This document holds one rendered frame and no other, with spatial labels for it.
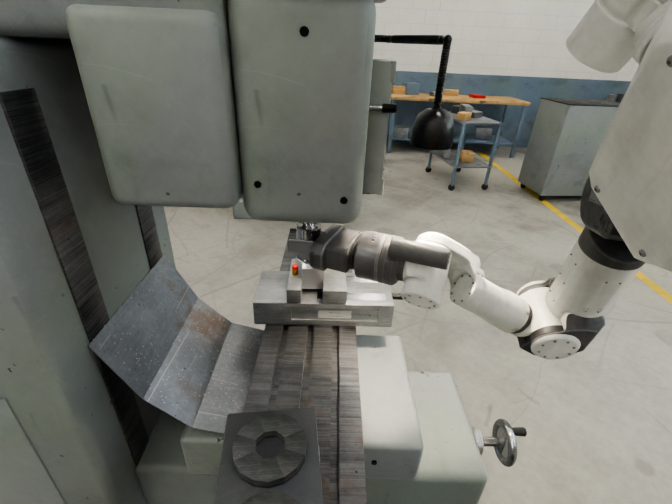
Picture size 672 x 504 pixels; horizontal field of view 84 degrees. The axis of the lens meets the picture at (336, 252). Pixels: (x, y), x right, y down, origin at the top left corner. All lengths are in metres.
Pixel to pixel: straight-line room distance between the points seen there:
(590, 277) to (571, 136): 4.40
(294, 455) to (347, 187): 0.37
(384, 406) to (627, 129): 0.71
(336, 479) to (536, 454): 1.47
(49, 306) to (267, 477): 0.41
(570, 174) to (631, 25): 4.74
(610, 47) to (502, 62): 7.17
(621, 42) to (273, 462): 0.58
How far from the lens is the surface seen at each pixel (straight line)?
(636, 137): 0.41
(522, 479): 2.00
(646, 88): 0.38
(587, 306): 0.73
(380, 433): 0.87
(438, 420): 1.08
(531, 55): 7.85
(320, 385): 0.84
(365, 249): 0.64
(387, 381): 0.97
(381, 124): 0.63
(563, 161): 5.10
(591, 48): 0.51
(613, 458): 2.28
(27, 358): 0.74
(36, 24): 0.64
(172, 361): 0.91
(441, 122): 0.67
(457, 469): 1.01
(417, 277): 0.62
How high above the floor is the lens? 1.57
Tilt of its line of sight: 29 degrees down
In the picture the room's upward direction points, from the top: 3 degrees clockwise
